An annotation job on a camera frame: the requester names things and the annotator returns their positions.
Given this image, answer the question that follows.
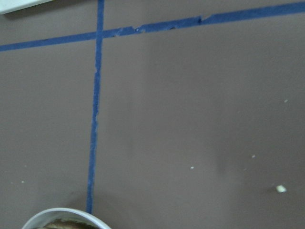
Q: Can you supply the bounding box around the white round plate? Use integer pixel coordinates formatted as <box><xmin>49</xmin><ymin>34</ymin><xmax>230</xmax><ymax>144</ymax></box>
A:
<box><xmin>22</xmin><ymin>208</ymin><xmax>111</xmax><ymax>229</ymax></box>

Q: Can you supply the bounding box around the white bear serving tray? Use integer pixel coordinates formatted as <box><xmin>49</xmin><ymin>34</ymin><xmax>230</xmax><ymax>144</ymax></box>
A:
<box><xmin>0</xmin><ymin>0</ymin><xmax>86</xmax><ymax>15</ymax></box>

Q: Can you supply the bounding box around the bread slice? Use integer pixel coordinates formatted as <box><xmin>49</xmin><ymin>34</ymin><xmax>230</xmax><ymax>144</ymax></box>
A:
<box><xmin>43</xmin><ymin>220</ymin><xmax>95</xmax><ymax>229</ymax></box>

